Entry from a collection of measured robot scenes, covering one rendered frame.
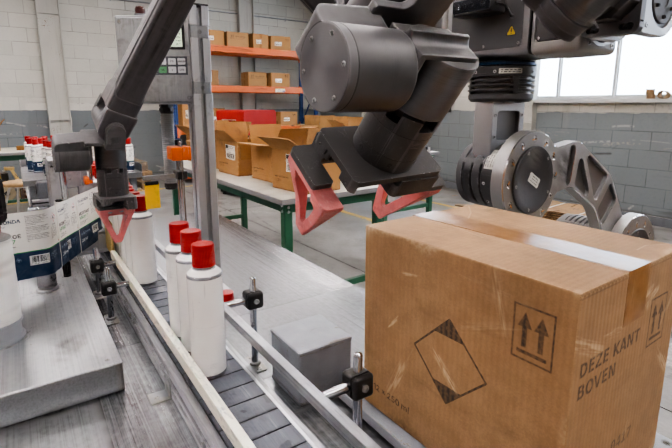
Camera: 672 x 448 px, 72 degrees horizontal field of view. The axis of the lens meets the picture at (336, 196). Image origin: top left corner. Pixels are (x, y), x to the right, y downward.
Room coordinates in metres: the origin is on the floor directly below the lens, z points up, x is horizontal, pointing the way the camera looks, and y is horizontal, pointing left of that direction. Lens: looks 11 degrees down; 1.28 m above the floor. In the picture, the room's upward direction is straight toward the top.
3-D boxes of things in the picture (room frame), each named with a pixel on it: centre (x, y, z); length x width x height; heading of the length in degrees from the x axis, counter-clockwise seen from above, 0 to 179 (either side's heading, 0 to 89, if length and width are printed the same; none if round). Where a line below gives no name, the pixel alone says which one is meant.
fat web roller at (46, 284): (0.98, 0.64, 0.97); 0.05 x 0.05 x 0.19
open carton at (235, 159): (3.52, 0.71, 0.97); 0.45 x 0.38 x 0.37; 128
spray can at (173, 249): (0.78, 0.27, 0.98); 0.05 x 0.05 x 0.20
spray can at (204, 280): (0.66, 0.20, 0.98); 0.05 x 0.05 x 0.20
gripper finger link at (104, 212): (0.93, 0.45, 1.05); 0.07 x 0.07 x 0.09; 35
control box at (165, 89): (1.11, 0.40, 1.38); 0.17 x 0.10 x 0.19; 89
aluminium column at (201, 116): (1.09, 0.31, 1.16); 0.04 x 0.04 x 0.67; 34
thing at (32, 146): (3.08, 1.71, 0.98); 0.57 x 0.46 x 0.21; 124
